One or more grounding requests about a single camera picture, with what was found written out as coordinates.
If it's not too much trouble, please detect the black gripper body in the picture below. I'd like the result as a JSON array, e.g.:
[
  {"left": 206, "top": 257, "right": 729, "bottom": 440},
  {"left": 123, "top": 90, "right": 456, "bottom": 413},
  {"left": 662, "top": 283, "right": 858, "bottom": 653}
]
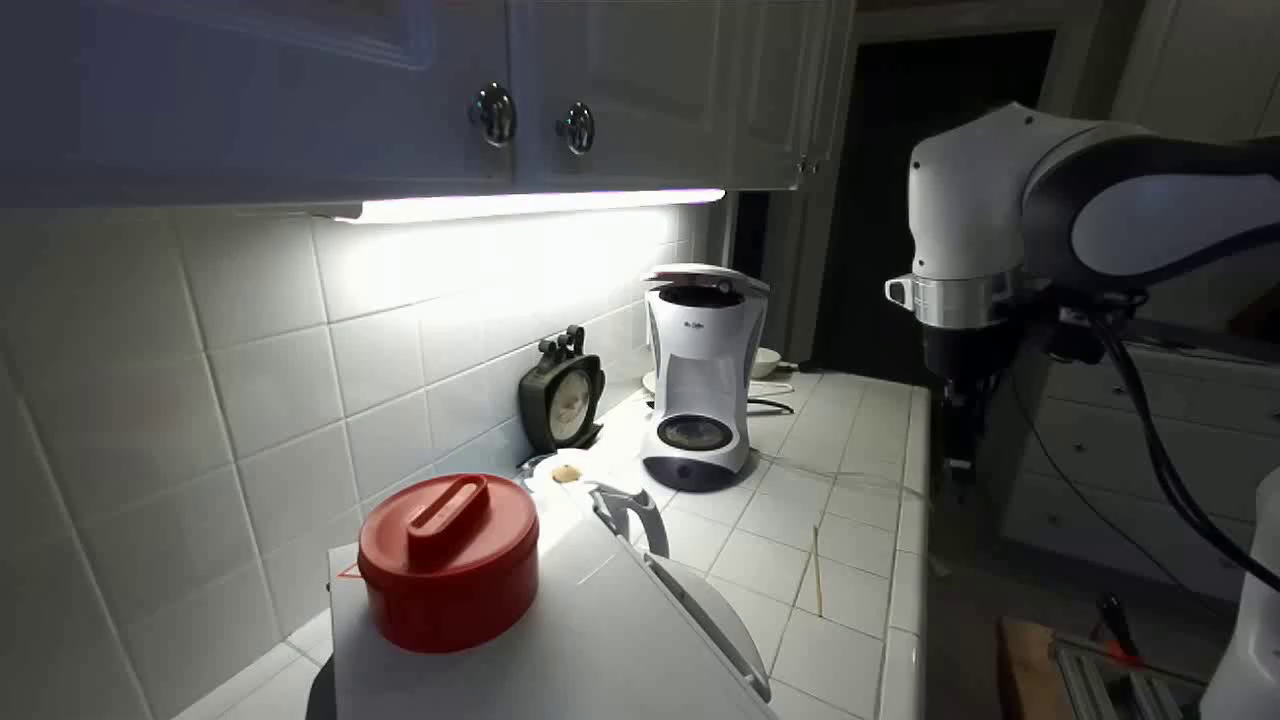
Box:
[{"left": 925, "top": 323, "right": 1044, "bottom": 492}]

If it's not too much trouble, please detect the black desk clock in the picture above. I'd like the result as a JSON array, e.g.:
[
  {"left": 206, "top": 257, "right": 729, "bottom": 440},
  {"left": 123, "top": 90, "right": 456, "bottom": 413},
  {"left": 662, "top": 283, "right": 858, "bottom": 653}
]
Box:
[{"left": 517, "top": 323, "right": 603, "bottom": 454}]

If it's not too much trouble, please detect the left cabinet door knob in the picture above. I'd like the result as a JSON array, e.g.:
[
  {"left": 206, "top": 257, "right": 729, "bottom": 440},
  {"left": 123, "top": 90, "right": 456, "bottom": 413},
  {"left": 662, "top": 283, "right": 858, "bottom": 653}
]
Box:
[{"left": 469, "top": 82, "right": 517, "bottom": 147}]

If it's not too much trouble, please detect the right cabinet door knob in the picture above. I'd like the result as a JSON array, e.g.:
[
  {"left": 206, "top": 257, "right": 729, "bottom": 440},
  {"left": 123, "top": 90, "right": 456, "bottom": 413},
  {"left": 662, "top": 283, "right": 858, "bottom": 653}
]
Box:
[{"left": 555, "top": 102, "right": 596, "bottom": 158}]

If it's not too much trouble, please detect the under-cabinet light bar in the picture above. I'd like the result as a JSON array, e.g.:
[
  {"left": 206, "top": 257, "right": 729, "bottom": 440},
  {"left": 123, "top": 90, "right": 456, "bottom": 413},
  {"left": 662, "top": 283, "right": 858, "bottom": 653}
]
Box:
[{"left": 311, "top": 187, "right": 729, "bottom": 225}]

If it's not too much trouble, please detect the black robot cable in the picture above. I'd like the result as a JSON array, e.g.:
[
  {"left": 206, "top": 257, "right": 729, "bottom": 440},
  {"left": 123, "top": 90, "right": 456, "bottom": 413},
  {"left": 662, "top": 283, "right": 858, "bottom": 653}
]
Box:
[{"left": 1087, "top": 302, "right": 1280, "bottom": 594}]

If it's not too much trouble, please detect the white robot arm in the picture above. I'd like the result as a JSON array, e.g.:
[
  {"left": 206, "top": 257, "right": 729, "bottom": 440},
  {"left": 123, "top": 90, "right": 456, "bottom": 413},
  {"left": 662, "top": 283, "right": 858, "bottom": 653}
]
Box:
[{"left": 883, "top": 106, "right": 1280, "bottom": 720}]

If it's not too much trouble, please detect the cabinet door knob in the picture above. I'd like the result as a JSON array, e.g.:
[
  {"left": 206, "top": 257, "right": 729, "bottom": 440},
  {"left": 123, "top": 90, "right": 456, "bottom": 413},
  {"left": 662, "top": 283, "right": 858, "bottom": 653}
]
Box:
[
  {"left": 469, "top": 82, "right": 517, "bottom": 147},
  {"left": 555, "top": 102, "right": 596, "bottom": 158}
]

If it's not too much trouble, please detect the white plate with food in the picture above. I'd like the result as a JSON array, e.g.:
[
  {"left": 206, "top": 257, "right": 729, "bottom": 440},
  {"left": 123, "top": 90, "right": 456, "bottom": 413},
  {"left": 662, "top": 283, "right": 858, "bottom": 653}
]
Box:
[{"left": 520, "top": 447, "right": 601, "bottom": 492}]

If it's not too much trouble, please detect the white coffee machine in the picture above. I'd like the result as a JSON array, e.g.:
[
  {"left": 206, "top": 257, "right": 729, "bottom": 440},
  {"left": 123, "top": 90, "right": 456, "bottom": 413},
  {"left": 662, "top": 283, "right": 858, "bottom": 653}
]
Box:
[{"left": 640, "top": 264, "right": 767, "bottom": 492}]

